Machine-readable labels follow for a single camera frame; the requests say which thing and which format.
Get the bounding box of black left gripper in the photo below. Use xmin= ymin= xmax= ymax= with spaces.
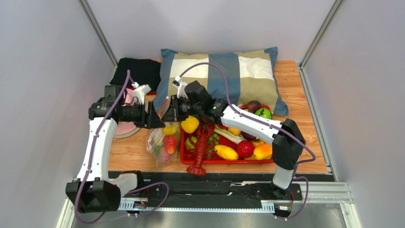
xmin=119 ymin=101 xmax=165 ymax=129

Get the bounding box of clear orange zip top bag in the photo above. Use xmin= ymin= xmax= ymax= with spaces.
xmin=146 ymin=95 xmax=182 ymax=169

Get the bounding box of pink toy peach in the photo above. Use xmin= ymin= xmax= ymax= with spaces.
xmin=158 ymin=146 xmax=171 ymax=163

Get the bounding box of orange yellow toy mango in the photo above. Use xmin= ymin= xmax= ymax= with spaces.
xmin=253 ymin=144 xmax=272 ymax=161

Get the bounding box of yellow toy banana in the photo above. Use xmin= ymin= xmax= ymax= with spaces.
xmin=163 ymin=123 xmax=179 ymax=136

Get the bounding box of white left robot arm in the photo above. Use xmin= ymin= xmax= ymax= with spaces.
xmin=66 ymin=83 xmax=165 ymax=214

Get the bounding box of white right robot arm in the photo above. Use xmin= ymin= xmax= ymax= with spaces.
xmin=161 ymin=81 xmax=306 ymax=190

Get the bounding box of yellow toy lemon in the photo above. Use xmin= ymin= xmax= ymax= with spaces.
xmin=181 ymin=115 xmax=200 ymax=133

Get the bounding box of pink bucket hat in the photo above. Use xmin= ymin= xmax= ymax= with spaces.
xmin=113 ymin=88 xmax=140 ymax=139

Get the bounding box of small green toy lime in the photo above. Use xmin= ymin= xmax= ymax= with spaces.
xmin=185 ymin=136 xmax=197 ymax=150

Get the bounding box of red toy lobster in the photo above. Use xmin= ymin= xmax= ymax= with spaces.
xmin=186 ymin=124 xmax=216 ymax=176

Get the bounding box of red plastic tray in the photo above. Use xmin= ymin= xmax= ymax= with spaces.
xmin=180 ymin=126 xmax=273 ymax=164

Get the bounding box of black folded cloth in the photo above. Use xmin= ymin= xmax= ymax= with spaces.
xmin=110 ymin=57 xmax=161 ymax=95

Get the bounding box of yellow toy squash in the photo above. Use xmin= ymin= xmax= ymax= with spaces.
xmin=214 ymin=145 xmax=239 ymax=161

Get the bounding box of small orange toy fruit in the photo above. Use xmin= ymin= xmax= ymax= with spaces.
xmin=227 ymin=127 xmax=241 ymax=136

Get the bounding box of dark purple toy eggplant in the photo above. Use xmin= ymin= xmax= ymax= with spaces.
xmin=241 ymin=132 xmax=257 ymax=141

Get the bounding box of red toy tomato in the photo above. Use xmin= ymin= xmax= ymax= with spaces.
xmin=236 ymin=140 xmax=254 ymax=159

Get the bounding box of dark purple toy plum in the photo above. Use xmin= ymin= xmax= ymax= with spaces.
xmin=247 ymin=100 xmax=261 ymax=113

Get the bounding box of blue beige checkered pillow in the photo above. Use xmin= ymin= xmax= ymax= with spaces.
xmin=153 ymin=47 xmax=289 ymax=116

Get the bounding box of green toy watermelon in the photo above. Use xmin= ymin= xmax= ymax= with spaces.
xmin=255 ymin=108 xmax=273 ymax=119

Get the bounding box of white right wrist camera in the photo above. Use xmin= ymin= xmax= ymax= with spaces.
xmin=172 ymin=76 xmax=188 ymax=98

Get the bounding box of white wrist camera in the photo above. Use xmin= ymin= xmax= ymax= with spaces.
xmin=172 ymin=76 xmax=188 ymax=98
xmin=132 ymin=82 xmax=151 ymax=105

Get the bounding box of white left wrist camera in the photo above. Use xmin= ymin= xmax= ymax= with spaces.
xmin=132 ymin=82 xmax=151 ymax=105

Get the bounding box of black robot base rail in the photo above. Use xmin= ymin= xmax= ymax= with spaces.
xmin=139 ymin=172 xmax=306 ymax=210

